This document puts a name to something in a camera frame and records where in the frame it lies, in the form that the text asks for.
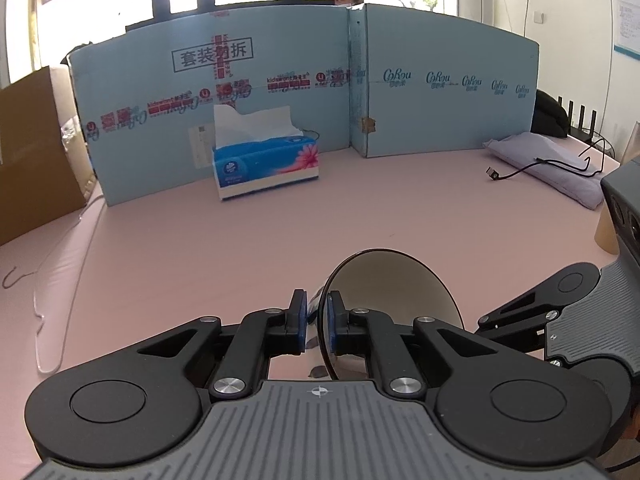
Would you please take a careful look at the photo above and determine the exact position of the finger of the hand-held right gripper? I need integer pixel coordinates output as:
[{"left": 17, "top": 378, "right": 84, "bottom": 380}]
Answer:
[{"left": 477, "top": 277, "right": 567, "bottom": 355}]

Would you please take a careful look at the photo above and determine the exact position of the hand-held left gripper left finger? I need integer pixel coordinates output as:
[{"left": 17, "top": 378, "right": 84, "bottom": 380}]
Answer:
[{"left": 135, "top": 288, "right": 308, "bottom": 402}]

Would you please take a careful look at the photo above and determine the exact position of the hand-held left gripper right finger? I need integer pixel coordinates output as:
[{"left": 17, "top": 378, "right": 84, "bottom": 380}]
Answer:
[{"left": 327, "top": 292, "right": 502, "bottom": 402}]

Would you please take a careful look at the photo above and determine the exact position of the white bowl with dark rim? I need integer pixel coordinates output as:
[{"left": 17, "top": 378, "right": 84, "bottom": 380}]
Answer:
[{"left": 306, "top": 248, "right": 466, "bottom": 381}]

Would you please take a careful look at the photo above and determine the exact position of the blue floral tissue box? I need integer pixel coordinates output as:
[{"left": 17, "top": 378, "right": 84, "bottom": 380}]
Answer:
[{"left": 212, "top": 105, "right": 321, "bottom": 202}]

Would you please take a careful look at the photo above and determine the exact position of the brown paper cup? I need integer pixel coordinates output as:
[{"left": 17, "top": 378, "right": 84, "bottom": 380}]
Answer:
[{"left": 594, "top": 205, "right": 622, "bottom": 254}]

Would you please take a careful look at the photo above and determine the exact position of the lilac pillow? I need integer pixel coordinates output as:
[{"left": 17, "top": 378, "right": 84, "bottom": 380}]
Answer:
[{"left": 482, "top": 131, "right": 621, "bottom": 211}]

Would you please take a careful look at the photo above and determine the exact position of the black router with antennas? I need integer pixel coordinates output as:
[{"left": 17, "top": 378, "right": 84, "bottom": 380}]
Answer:
[{"left": 557, "top": 95, "right": 603, "bottom": 141}]

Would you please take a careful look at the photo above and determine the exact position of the black bag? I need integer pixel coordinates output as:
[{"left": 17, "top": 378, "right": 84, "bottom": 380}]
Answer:
[{"left": 530, "top": 89, "right": 571, "bottom": 137}]

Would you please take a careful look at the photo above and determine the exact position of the light blue blue-printed cardboard panel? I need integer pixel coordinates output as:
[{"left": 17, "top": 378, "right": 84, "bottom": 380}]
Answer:
[{"left": 347, "top": 2, "right": 541, "bottom": 158}]

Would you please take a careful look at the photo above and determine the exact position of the light blue red-printed cardboard panel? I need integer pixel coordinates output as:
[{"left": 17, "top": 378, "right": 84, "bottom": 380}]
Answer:
[{"left": 67, "top": 2, "right": 363, "bottom": 207}]

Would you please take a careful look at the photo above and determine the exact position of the brown cardboard box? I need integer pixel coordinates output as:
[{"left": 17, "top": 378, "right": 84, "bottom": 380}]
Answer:
[{"left": 0, "top": 65, "right": 96, "bottom": 246}]

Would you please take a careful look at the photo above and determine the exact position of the black cable with plug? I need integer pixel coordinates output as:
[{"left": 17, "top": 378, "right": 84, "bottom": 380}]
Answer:
[{"left": 485, "top": 137, "right": 618, "bottom": 181}]

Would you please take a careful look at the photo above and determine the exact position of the white wire hanger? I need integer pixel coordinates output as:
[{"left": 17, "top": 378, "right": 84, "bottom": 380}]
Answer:
[{"left": 2, "top": 202, "right": 108, "bottom": 375}]

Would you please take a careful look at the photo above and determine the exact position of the wall poster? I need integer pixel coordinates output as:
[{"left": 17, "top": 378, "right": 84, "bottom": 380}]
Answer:
[{"left": 612, "top": 0, "right": 640, "bottom": 61}]

